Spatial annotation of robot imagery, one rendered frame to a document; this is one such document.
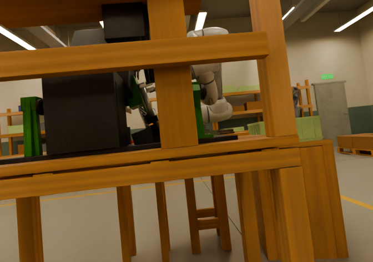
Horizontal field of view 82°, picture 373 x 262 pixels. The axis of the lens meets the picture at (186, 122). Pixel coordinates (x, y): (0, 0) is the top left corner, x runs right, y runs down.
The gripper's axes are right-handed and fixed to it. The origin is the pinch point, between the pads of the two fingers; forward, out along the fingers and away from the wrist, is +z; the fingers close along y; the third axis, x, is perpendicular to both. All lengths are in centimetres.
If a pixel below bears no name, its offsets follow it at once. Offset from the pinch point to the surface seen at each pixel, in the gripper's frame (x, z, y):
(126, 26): 5.1, -2.7, 33.6
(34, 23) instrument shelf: -17, 36, 41
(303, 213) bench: 77, -40, -28
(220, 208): 29, -17, -106
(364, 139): -117, -403, -391
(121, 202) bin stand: 11, 49, -74
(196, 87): 23.9, -21.8, 5.5
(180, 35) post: 20.5, -21.0, 28.7
